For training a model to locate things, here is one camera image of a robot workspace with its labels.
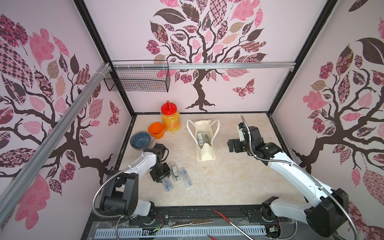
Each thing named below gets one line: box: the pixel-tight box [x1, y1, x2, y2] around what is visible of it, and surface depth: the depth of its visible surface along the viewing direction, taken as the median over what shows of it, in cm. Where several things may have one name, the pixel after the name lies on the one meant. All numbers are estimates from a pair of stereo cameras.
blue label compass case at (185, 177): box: [178, 167, 193, 189], surface depth 87 cm
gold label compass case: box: [169, 161, 181, 183], surface depth 89 cm
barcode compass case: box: [197, 131, 204, 150], surface depth 97 cm
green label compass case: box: [202, 131, 212, 147], surface depth 100 cm
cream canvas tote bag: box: [186, 119, 220, 162], surface depth 96 cm
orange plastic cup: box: [147, 122, 165, 140], surface depth 106 cm
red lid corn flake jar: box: [161, 100, 181, 133], surface depth 103 cm
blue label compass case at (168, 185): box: [161, 176, 174, 192], surface depth 83 cm
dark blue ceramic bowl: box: [130, 131, 152, 150], surface depth 102 cm
